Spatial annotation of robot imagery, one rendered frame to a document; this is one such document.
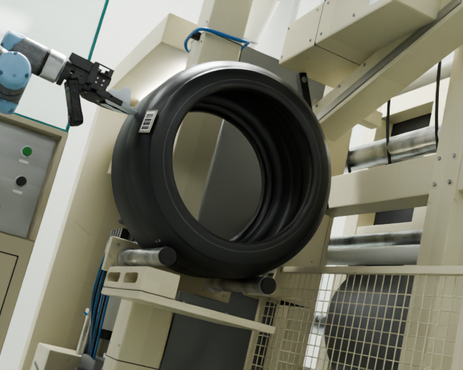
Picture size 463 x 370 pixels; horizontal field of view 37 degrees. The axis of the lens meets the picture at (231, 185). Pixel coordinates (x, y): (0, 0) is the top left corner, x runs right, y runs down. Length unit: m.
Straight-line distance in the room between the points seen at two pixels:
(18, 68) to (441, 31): 1.03
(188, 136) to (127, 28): 2.55
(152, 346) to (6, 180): 0.72
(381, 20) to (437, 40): 0.15
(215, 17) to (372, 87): 0.56
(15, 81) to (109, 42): 3.00
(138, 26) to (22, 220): 2.52
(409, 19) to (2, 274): 1.40
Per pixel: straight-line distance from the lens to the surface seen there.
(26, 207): 2.30
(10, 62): 1.56
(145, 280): 1.63
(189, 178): 2.07
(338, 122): 2.15
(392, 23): 1.89
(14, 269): 2.24
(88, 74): 1.77
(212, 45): 2.20
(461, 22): 1.84
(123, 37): 4.55
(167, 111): 1.69
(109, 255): 1.96
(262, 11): 2.82
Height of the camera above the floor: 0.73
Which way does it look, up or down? 13 degrees up
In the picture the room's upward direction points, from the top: 14 degrees clockwise
